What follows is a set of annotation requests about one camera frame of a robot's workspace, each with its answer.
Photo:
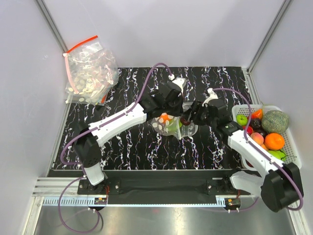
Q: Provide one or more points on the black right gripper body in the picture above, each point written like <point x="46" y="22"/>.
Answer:
<point x="202" y="116"/>

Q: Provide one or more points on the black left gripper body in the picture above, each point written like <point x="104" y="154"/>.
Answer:
<point x="174" y="108"/>

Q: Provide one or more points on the dark plum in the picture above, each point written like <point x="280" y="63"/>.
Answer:
<point x="185" y="121"/>

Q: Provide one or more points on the orange fruit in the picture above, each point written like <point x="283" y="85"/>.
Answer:
<point x="165" y="118"/>
<point x="274" y="141"/>

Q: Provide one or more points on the green starfruit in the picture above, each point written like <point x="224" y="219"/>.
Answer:
<point x="173" y="126"/>

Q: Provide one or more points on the clear spotted zip bag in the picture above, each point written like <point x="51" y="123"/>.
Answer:
<point x="184" y="131"/>

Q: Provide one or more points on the peach fruit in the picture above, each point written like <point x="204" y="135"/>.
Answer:
<point x="258" y="138"/>

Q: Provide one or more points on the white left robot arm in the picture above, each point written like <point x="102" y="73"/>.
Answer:
<point x="93" y="136"/>

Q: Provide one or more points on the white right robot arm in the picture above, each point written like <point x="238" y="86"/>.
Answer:
<point x="278" y="184"/>

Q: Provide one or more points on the stack of zip bags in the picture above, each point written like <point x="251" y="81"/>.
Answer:
<point x="91" y="71"/>

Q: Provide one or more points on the small green apple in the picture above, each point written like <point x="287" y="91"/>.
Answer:
<point x="241" y="120"/>

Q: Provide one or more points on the red orange pepper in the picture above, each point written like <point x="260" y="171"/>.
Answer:
<point x="257" y="114"/>

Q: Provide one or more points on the black marble pattern mat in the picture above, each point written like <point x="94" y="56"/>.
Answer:
<point x="141" y="147"/>

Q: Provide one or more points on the green netted melon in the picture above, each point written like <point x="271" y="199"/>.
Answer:
<point x="275" y="121"/>

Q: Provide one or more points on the green apple front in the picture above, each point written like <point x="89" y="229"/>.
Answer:
<point x="279" y="154"/>

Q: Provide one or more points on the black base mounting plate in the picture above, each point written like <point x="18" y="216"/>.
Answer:
<point x="211" y="182"/>

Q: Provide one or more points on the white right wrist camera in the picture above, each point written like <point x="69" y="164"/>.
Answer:
<point x="211" y="96"/>

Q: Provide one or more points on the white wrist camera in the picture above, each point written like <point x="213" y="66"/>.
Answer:
<point x="211" y="96"/>
<point x="179" y="81"/>

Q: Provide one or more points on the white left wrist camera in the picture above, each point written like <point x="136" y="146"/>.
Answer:
<point x="179" y="81"/>

